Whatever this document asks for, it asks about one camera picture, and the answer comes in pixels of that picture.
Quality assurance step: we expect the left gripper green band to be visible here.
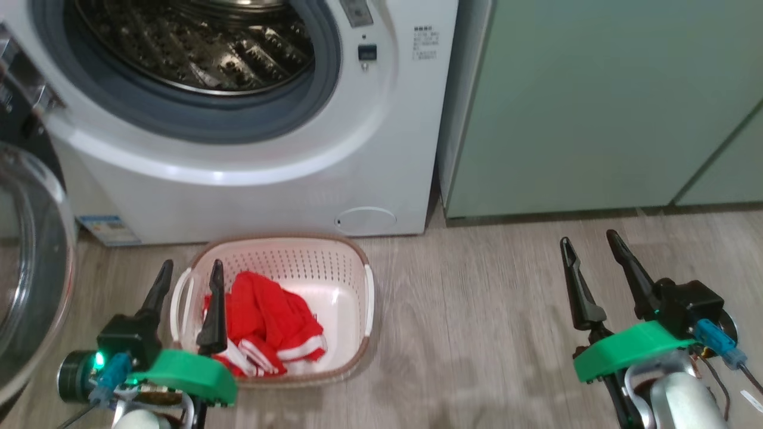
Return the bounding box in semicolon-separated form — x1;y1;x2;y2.
127;259;238;407

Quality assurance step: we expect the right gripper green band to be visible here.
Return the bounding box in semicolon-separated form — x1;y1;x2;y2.
560;230;697;383

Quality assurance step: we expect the white and red garment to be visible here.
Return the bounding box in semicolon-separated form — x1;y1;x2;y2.
206;334;281;377

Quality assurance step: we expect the red garment with white stripes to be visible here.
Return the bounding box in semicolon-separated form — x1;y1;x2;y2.
203;271;327;377

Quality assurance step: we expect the black glass washer door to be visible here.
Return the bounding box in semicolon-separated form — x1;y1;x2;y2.
0;24;78;418

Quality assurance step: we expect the white front-load washing machine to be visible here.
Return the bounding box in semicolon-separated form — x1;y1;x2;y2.
0;0;460;246

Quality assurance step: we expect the metal door hinge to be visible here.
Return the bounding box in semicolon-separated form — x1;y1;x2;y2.
12;60;63;117

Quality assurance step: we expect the blue energy label sticker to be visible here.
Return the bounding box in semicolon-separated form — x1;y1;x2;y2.
76;214;142;247

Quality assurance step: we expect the cream perforated laundry basket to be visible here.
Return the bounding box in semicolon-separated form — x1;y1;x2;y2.
170;234;376;388

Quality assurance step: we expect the pale green cabinet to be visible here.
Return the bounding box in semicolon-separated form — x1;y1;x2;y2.
438;0;763;220

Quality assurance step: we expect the round white filter cover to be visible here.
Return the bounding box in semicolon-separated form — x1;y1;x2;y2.
334;206;397;236

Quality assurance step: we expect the grey warning sticker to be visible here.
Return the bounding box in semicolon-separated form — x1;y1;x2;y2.
340;0;373;29

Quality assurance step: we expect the blue cable plug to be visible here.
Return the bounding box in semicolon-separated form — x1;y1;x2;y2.
89;353;130;401
694;319;748;370

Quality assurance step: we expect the thin black cable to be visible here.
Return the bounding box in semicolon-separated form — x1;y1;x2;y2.
738;363;763;397

